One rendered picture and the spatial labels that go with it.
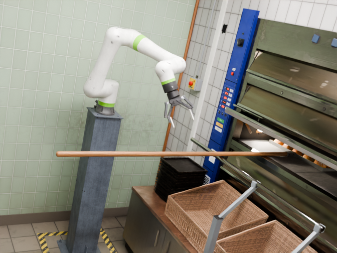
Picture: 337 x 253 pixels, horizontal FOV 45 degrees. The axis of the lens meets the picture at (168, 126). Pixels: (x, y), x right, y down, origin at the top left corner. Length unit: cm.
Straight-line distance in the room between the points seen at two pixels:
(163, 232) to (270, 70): 137
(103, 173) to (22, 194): 86
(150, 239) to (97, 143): 83
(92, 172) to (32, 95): 79
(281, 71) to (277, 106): 24
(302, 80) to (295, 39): 29
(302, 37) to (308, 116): 51
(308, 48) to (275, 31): 33
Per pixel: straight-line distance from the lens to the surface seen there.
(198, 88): 352
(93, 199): 319
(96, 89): 281
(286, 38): 288
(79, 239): 335
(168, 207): 302
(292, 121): 273
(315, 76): 268
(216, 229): 241
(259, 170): 298
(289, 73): 281
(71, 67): 337
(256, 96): 301
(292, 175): 275
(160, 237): 303
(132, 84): 360
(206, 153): 261
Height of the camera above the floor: 200
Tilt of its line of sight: 16 degrees down
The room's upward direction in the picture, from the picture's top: 13 degrees clockwise
